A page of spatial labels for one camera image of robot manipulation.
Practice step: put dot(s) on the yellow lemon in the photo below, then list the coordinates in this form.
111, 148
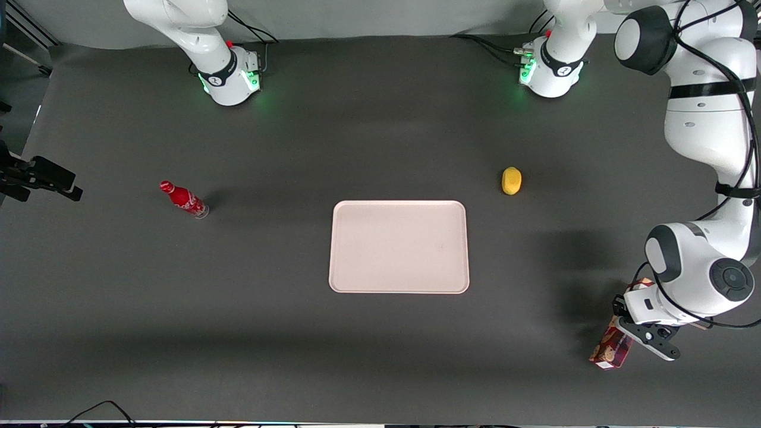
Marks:
511, 181

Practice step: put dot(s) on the red tartan cookie box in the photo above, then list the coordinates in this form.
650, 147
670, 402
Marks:
612, 348

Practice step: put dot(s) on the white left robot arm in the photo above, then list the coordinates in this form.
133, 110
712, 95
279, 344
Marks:
707, 131

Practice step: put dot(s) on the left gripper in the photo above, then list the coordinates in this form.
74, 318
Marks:
618, 308

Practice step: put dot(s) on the red cola bottle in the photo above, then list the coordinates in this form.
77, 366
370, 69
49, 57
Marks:
184, 199

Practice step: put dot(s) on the pale pink plastic tray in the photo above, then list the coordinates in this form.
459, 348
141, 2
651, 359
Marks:
398, 246

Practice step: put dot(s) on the black clamp stand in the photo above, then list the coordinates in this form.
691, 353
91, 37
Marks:
47, 175

